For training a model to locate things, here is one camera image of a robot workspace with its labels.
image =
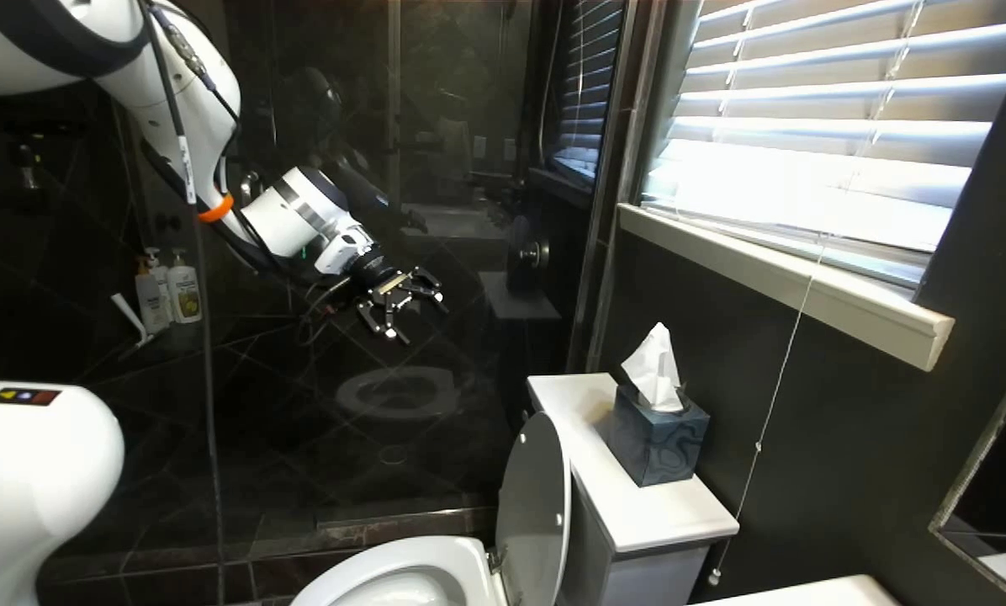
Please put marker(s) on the white vanity countertop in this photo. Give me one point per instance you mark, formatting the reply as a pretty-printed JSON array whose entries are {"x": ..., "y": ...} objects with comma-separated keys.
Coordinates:
[{"x": 805, "y": 595}]

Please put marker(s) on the white toilet bowl with seat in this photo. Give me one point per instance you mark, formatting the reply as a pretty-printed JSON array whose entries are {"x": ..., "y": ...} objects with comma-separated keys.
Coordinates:
[{"x": 403, "y": 574}]

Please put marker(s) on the white toilet tank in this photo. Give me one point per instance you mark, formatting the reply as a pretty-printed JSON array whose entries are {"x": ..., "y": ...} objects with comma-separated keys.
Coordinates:
[{"x": 623, "y": 508}]

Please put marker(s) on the dark marbled tissue box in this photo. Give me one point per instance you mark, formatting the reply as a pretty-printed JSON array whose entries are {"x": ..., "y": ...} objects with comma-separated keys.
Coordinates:
[{"x": 656, "y": 443}]

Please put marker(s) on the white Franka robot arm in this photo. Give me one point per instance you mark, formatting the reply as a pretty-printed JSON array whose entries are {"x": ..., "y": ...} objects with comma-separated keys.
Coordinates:
[{"x": 32, "y": 483}]

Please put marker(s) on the white tissue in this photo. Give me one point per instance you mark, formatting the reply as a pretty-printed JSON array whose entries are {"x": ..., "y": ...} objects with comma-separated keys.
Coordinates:
[{"x": 653, "y": 365}]

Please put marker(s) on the white window sill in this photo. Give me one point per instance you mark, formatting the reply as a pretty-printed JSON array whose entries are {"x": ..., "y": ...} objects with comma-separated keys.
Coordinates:
[{"x": 793, "y": 280}]

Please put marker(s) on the white soap bottle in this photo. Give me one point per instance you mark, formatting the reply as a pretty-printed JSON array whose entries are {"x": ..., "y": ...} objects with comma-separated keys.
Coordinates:
[
  {"x": 155, "y": 298},
  {"x": 185, "y": 292}
]

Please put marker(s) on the large white window blind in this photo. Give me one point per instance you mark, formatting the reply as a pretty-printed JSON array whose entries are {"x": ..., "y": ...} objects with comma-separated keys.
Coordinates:
[{"x": 839, "y": 135}]

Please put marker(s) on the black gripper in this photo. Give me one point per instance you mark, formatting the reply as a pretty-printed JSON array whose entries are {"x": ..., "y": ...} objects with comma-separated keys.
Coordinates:
[{"x": 367, "y": 280}]

